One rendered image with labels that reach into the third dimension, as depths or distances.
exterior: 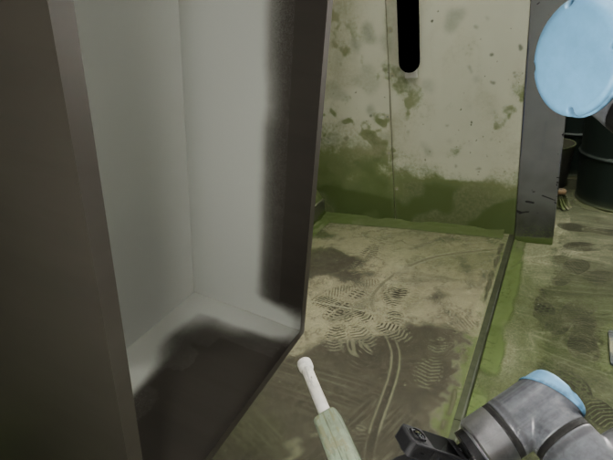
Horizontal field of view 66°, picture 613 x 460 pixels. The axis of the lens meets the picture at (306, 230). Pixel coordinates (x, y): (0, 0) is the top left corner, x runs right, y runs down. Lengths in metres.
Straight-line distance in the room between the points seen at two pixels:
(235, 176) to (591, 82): 0.81
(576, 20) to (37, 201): 0.56
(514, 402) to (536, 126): 1.85
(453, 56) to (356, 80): 0.52
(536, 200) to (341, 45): 1.28
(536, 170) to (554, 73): 2.03
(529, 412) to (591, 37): 0.53
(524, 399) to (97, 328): 0.62
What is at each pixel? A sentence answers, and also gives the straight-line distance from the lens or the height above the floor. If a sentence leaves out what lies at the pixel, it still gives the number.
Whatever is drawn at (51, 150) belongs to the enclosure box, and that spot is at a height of 1.12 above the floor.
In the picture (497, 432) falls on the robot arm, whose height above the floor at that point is 0.61.
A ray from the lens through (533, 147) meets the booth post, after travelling 2.56.
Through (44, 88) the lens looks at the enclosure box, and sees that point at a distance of 0.49.
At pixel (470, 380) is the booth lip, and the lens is 1.76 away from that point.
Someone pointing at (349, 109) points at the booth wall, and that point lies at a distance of 2.73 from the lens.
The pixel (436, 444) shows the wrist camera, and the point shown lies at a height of 0.60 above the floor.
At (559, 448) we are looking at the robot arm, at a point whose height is 0.61.
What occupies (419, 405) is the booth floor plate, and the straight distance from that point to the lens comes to 1.65.
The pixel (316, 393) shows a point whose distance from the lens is 0.99.
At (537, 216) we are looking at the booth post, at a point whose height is 0.15.
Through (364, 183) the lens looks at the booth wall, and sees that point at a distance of 2.82.
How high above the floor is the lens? 1.20
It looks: 24 degrees down
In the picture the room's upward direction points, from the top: 7 degrees counter-clockwise
